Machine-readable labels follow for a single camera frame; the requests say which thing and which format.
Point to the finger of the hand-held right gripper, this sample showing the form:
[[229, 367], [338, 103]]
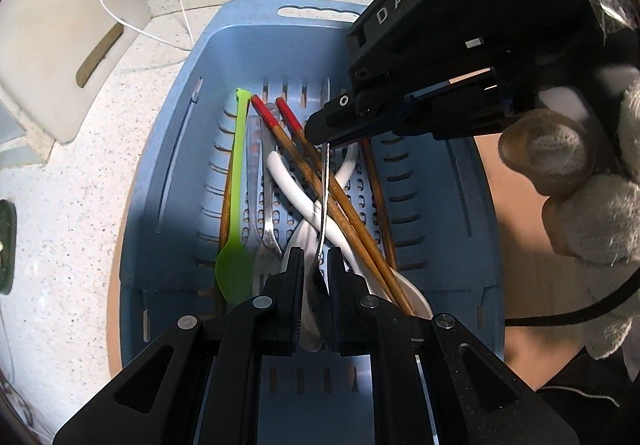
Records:
[[460, 112], [350, 122]]

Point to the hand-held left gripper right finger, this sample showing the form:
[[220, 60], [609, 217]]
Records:
[[334, 300]]

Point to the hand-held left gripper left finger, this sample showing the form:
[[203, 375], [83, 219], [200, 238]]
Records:
[[296, 300]]

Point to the white plastic spoons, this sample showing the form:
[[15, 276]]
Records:
[[347, 170]]

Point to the metal spoon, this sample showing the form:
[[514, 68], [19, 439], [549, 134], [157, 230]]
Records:
[[325, 195]]

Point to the silver-grey fork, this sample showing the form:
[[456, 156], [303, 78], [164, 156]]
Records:
[[267, 225]]

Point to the white ceramic spoon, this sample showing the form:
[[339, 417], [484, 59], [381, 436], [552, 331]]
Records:
[[290, 180]]

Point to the red-tipped dark wooden chopstick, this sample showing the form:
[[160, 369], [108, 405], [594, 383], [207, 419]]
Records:
[[226, 210]]

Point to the green silicone spoon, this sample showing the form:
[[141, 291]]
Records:
[[239, 165]]

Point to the blue plastic basket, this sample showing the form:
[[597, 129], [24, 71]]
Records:
[[165, 225]]

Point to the person's right hand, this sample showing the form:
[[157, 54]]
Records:
[[600, 205]]

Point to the person's dark jacket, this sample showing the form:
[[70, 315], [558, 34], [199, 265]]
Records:
[[590, 405]]

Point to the steel pot lid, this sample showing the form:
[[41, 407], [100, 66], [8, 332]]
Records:
[[6, 250]]

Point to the white cutting board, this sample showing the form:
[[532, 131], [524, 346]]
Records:
[[50, 50]]

